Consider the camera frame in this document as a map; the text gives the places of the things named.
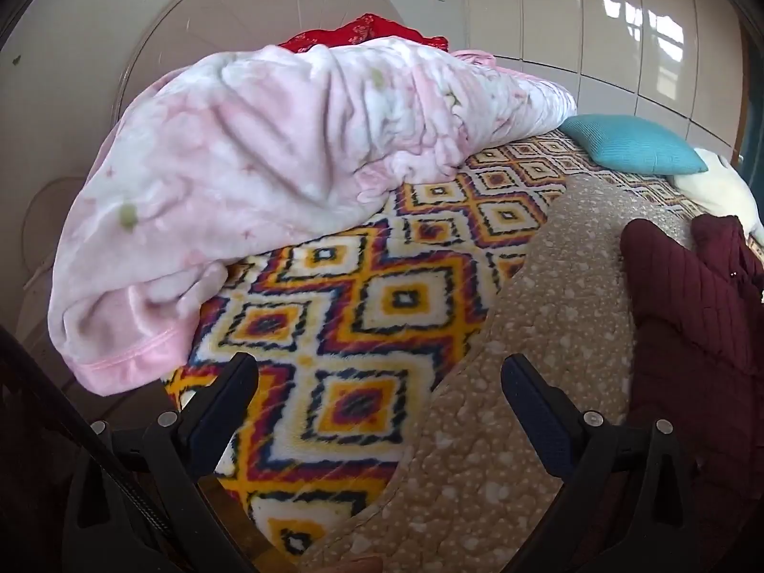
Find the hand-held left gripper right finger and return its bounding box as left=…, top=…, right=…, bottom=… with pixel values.
left=500, top=353, right=700, bottom=573

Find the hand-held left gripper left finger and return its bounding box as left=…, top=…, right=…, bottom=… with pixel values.
left=63, top=352, right=260, bottom=573

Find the maroon quilted jacket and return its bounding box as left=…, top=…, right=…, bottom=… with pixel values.
left=619, top=213, right=764, bottom=490

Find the beige quilted heart-print cover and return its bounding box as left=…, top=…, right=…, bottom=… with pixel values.
left=298, top=174, right=712, bottom=573

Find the geometric patterned blanket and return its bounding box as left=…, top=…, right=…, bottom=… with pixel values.
left=164, top=131, right=717, bottom=563

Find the pink fleece blanket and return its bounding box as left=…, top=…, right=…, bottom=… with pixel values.
left=51, top=36, right=579, bottom=396

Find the teal pillow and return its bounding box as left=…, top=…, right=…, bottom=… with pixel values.
left=561, top=114, right=710, bottom=176

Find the white plush cushion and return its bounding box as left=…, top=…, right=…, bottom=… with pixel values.
left=668, top=147, right=764, bottom=241

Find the beige rounded headboard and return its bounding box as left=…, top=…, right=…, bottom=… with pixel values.
left=109, top=0, right=408, bottom=116

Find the glossy white wardrobe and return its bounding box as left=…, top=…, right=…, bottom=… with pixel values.
left=464, top=0, right=754, bottom=159

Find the red floral cloth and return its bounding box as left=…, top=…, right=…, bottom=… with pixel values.
left=277, top=12, right=450, bottom=56

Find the black cable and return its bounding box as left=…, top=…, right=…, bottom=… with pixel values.
left=0, top=323, right=180, bottom=573

